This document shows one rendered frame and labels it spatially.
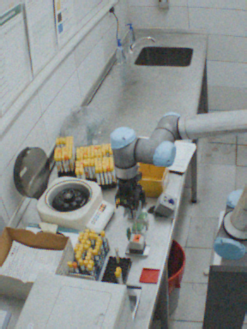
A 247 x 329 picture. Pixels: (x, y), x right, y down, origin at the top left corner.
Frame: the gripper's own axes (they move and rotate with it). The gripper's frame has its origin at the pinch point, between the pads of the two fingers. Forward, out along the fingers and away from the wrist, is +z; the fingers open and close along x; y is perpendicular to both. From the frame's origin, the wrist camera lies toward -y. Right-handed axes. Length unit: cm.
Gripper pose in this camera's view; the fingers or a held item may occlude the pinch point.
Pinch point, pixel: (134, 213)
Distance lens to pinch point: 153.7
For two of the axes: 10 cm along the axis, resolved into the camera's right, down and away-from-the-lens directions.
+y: -2.5, 6.1, -7.5
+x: 9.6, 0.7, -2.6
